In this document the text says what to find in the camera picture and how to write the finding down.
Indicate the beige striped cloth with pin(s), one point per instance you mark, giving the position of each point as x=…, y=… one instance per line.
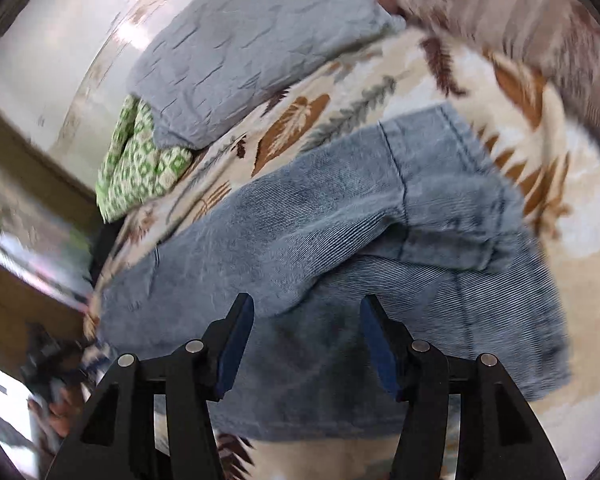
x=505, y=10

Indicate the green patterned cloth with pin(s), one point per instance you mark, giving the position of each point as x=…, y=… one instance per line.
x=135, y=160

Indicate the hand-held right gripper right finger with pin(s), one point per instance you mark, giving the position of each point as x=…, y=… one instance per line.
x=380, y=345

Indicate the cream leaf print blanket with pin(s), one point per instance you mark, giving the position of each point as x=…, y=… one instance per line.
x=570, y=240

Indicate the person's left hand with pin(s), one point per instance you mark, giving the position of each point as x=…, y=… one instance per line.
x=62, y=417

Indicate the brown wooden furniture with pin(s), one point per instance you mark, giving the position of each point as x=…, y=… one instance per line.
x=10, y=320

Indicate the black cloth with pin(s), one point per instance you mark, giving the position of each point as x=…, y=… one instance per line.
x=107, y=245

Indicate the grey pillow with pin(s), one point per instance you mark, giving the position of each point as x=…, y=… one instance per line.
x=250, y=50

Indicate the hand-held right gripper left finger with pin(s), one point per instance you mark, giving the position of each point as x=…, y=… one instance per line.
x=237, y=340

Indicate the blue denim pants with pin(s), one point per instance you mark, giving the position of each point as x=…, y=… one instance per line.
x=305, y=240

